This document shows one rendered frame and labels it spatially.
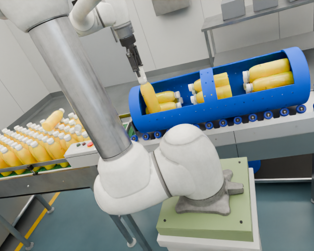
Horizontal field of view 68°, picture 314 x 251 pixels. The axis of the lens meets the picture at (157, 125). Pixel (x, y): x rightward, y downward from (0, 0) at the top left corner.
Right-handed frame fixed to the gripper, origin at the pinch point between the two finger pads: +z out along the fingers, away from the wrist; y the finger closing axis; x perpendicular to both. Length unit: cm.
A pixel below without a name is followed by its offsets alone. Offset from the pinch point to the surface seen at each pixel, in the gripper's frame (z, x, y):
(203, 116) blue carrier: 27.2, -26.6, -7.8
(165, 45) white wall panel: 72, 50, 345
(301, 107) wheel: 35, -73, -5
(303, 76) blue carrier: 17, -73, -7
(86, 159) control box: 27, 35, -28
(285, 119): 40, -66, -6
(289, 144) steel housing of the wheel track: 57, -68, -5
